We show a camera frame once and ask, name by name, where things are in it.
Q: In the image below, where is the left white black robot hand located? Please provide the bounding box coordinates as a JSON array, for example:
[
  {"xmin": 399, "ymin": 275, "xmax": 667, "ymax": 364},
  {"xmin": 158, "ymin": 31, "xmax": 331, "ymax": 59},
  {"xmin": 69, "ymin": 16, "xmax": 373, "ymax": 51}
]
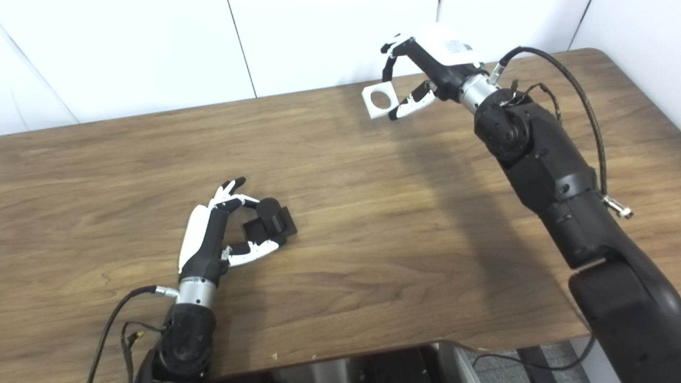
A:
[{"xmin": 177, "ymin": 177, "xmax": 288, "ymax": 290}]

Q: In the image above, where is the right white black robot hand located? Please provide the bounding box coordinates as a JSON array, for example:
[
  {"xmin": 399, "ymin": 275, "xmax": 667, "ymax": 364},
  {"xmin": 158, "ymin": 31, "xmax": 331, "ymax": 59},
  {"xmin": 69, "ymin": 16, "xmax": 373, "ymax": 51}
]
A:
[{"xmin": 380, "ymin": 24, "xmax": 490, "ymax": 121}]

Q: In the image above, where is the black peg with square base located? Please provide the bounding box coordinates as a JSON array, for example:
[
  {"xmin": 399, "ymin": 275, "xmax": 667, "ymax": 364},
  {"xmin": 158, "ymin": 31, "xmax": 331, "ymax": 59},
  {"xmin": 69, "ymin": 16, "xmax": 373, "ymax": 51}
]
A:
[{"xmin": 242, "ymin": 197, "xmax": 297, "ymax": 246}]

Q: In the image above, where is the white square piece with hole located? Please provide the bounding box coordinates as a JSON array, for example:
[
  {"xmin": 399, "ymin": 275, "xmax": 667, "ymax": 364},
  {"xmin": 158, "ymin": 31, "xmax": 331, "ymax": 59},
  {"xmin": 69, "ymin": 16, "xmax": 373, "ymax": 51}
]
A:
[{"xmin": 362, "ymin": 81, "xmax": 400, "ymax": 119}]

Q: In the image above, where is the black robot torso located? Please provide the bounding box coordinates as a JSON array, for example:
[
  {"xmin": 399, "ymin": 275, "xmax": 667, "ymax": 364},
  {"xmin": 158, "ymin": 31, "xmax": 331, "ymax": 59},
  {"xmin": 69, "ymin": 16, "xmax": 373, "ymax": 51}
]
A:
[{"xmin": 213, "ymin": 340, "xmax": 591, "ymax": 383}]

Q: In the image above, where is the thin right arm wire bundle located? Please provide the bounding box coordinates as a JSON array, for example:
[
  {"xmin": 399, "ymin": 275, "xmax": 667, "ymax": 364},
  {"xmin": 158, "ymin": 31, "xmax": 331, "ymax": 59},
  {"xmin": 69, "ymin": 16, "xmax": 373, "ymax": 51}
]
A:
[{"xmin": 503, "ymin": 80, "xmax": 562, "ymax": 123}]

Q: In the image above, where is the thin arm wire bundle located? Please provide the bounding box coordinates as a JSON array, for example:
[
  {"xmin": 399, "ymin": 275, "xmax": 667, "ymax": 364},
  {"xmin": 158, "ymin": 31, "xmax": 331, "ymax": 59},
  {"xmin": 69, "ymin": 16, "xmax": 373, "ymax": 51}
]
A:
[
  {"xmin": 503, "ymin": 80, "xmax": 562, "ymax": 123},
  {"xmin": 121, "ymin": 321, "xmax": 165, "ymax": 383}
]

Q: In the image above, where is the thick black left wrist cable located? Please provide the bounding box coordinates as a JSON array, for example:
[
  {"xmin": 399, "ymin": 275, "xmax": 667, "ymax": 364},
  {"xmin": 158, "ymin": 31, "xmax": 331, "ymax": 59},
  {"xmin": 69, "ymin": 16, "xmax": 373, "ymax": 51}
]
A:
[{"xmin": 88, "ymin": 286, "xmax": 180, "ymax": 383}]

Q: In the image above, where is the thick black wrist cable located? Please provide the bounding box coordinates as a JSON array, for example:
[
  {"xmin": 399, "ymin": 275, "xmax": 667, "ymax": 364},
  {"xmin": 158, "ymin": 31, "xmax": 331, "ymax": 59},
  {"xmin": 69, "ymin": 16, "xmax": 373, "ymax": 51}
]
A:
[
  {"xmin": 472, "ymin": 46, "xmax": 634, "ymax": 371},
  {"xmin": 88, "ymin": 286, "xmax": 180, "ymax": 383}
]

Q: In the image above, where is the thin left arm wire bundle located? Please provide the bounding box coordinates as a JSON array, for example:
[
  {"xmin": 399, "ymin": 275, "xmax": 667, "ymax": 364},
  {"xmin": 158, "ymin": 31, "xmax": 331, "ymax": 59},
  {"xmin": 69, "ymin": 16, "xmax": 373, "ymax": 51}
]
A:
[{"xmin": 121, "ymin": 321, "xmax": 165, "ymax": 383}]

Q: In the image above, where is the thick black right wrist cable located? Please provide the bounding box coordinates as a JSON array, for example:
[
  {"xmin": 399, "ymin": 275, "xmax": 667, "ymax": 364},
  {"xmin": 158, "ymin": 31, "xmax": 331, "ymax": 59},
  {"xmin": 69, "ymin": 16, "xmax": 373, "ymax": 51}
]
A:
[{"xmin": 472, "ymin": 46, "xmax": 634, "ymax": 371}]

